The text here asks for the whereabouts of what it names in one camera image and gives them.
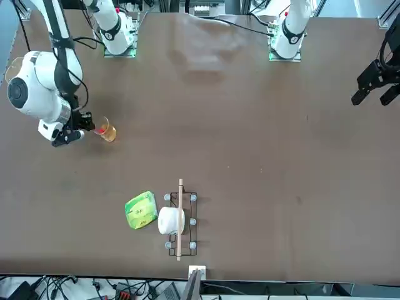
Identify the white mug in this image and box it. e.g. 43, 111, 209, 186
157, 206, 186, 236

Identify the red and black power strip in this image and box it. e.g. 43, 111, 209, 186
114, 282, 132, 300

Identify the black base cable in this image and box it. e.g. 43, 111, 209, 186
199, 17, 274, 37

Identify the white pole base box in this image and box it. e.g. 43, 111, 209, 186
188, 265, 207, 281

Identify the black wire cup rack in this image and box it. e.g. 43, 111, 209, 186
164, 191, 198, 258

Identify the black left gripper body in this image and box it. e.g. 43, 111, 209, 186
379, 21, 400, 85

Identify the grey adapter box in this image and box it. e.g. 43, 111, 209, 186
156, 282, 182, 300

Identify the wooden rack rod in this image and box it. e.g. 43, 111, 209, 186
176, 178, 184, 262

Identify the black power adapter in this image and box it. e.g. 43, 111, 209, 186
6, 280, 37, 300

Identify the clear measuring cup yellow solution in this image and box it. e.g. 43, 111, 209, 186
93, 116, 118, 143

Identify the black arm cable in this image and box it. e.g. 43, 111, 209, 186
70, 62, 90, 111
72, 36, 106, 51

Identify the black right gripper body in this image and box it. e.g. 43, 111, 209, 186
61, 104, 84, 134

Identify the grey camera pole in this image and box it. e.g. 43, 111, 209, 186
180, 269, 203, 300

